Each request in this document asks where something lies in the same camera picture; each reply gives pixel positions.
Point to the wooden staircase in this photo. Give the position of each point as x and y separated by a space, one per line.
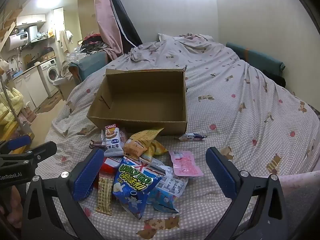
7 25

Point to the black cloth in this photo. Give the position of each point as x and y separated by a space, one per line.
277 79

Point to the person's left hand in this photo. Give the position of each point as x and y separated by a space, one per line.
13 205

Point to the brown chocolate bar packet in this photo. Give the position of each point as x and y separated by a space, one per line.
96 145

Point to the teal sofa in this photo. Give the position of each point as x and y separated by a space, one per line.
87 63

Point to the white water heater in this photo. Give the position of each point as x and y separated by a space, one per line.
17 42

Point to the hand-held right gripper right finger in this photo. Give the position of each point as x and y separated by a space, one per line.
222 173

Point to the white and blue snack bag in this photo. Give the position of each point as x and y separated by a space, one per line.
170 183

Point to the white red-label snack packet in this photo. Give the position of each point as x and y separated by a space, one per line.
113 140

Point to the wooden rack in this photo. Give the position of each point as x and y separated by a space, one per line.
15 130

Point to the blue puffed snack bag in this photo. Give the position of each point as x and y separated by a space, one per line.
135 190

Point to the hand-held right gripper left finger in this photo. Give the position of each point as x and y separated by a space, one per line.
87 173

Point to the yellow duvet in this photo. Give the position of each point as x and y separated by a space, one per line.
7 107

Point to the red snack bag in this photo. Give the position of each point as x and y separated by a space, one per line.
108 166

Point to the pile of dark clothes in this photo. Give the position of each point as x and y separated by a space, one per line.
93 43

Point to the yellow hanging bag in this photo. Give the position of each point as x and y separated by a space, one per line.
51 33

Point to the white washing machine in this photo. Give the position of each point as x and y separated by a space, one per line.
48 76

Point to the white kitchen base cabinet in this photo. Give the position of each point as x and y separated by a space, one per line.
27 87

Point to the beige side table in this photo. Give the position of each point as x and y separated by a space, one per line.
61 82

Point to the metal pole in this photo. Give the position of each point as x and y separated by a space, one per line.
10 100

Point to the cardboard box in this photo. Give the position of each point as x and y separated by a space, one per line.
47 55
140 105

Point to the pink curtain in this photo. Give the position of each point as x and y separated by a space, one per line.
107 17

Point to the teal cushion orange stripe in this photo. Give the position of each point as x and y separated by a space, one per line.
255 56

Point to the white wall cabinet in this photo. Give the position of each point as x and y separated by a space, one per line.
31 19

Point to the pink snack packet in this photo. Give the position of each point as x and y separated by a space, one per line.
186 165

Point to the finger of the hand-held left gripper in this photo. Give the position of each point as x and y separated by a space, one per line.
18 142
42 150

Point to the range hood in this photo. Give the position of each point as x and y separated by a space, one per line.
33 33

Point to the brown floor rug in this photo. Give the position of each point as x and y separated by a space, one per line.
50 103

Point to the long beige snack bar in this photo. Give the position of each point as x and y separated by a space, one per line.
105 192

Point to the cardboard box on washer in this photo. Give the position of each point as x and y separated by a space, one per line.
47 55

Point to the pink printed cloth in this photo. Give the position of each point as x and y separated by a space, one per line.
300 183

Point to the checked printed bed sheet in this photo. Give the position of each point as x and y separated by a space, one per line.
225 105

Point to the yellow snack packet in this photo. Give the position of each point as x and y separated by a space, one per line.
155 152

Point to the dark curtain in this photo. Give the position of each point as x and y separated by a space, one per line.
126 22

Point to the pink tissue box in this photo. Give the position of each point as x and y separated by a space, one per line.
30 115

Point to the hanging white towel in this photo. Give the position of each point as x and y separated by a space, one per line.
65 40

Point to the tan orange snack packet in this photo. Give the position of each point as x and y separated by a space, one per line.
141 141

